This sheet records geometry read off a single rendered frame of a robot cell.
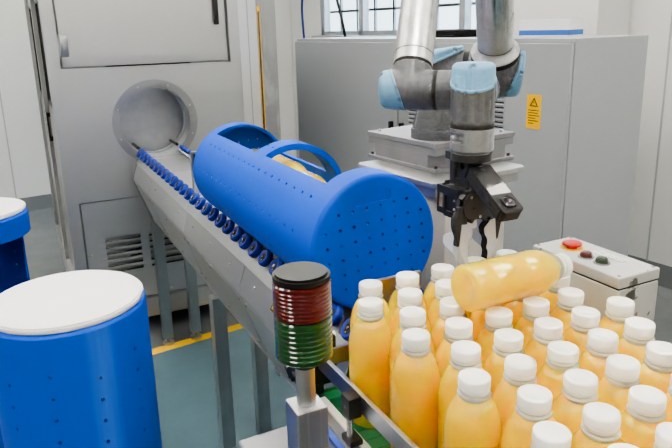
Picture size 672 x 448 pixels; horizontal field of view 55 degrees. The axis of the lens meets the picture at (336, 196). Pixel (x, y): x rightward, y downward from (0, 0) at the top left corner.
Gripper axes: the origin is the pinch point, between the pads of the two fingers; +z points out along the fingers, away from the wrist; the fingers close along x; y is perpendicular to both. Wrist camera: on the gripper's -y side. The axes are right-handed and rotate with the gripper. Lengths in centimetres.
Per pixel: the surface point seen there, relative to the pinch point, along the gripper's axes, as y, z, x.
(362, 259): 19.4, 3.1, 12.4
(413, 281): -2.0, -0.3, 14.6
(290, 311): -28, -13, 47
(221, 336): 115, 61, 16
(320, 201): 22.6, -9.2, 19.8
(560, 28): 123, -39, -142
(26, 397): 26, 18, 75
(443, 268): -0.7, -0.8, 7.5
